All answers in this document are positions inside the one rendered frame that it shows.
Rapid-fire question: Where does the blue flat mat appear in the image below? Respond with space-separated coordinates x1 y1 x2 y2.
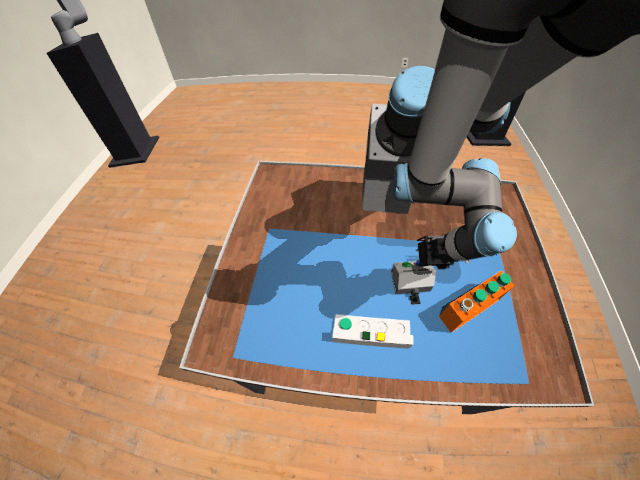
233 229 529 384

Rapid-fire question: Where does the orange test tube rack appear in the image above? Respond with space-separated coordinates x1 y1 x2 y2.
439 271 515 332

